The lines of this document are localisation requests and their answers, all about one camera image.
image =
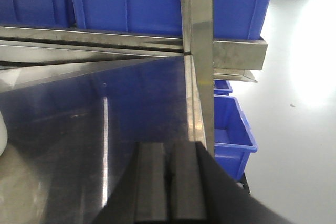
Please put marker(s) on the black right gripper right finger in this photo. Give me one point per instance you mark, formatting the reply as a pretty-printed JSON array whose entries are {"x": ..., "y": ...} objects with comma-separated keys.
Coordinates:
[{"x": 202, "y": 192}]

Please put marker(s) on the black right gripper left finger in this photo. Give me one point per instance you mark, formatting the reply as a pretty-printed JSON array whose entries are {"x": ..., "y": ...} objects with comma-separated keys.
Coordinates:
[{"x": 140, "y": 195}]

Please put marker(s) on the small blue bin on floor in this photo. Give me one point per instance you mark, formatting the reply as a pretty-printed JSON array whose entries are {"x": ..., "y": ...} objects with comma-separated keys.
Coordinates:
[{"x": 233, "y": 139}]

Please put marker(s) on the far small blue bin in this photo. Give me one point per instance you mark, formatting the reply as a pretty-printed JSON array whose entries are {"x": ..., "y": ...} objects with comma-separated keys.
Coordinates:
[{"x": 222, "y": 87}]

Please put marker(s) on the large blue bin right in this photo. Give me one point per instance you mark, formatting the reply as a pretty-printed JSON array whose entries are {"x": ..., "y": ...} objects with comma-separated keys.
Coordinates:
[{"x": 233, "y": 19}]

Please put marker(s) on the large blue bin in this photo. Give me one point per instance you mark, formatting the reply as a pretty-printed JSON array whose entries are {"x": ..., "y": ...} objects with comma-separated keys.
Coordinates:
[
  {"x": 233, "y": 19},
  {"x": 43, "y": 13}
]

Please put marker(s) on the large blue bin left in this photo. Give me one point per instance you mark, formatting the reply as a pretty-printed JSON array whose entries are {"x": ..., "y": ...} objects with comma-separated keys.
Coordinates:
[{"x": 43, "y": 13}]

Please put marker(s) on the stainless steel shelf frame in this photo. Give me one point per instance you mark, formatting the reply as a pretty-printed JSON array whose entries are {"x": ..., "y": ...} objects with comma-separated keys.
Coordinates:
[{"x": 74, "y": 119}]

